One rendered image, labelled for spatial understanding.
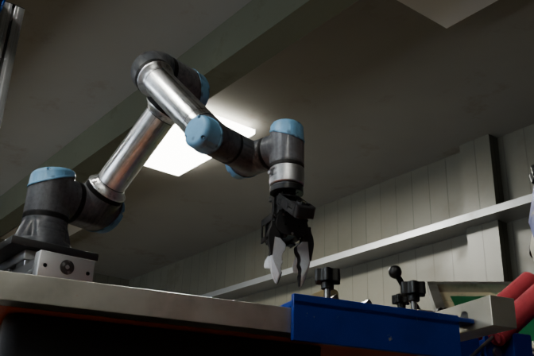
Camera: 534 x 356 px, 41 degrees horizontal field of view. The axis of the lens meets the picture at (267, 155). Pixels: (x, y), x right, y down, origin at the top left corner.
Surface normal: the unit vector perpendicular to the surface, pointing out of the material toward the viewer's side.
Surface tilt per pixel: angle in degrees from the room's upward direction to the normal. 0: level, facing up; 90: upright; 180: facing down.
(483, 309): 90
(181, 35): 180
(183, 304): 90
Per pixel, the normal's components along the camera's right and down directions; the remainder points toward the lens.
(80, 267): 0.61, -0.31
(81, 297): 0.40, -0.36
